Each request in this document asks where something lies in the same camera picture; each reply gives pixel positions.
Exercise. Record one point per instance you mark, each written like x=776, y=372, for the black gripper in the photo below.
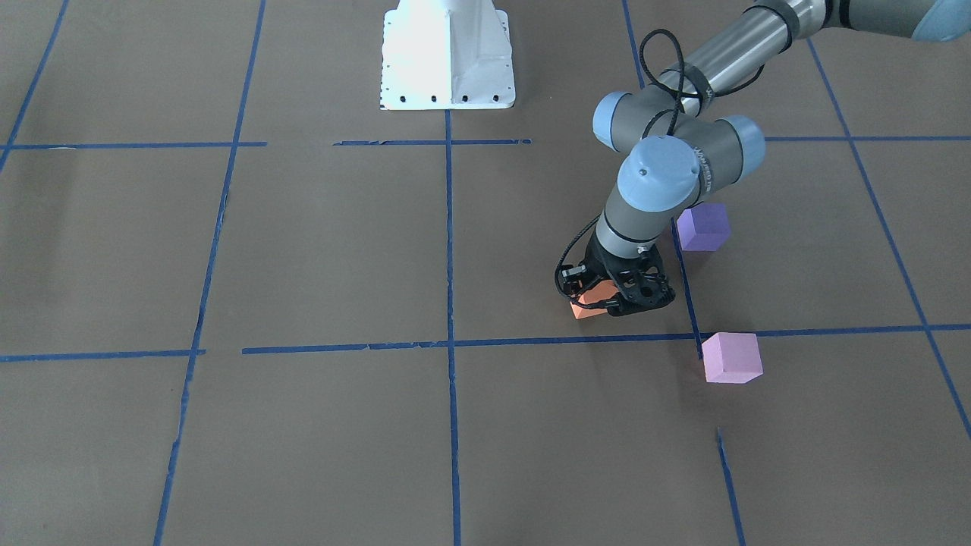
x=604, y=266

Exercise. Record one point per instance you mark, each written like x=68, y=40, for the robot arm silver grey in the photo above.
x=673, y=161

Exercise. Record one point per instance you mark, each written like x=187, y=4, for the purple foam cube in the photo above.
x=703, y=228

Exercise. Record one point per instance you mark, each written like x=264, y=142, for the pink foam cube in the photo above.
x=732, y=358

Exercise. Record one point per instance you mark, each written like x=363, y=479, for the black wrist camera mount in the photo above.
x=640, y=289

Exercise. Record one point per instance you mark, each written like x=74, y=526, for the white pedestal column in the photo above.
x=446, y=55

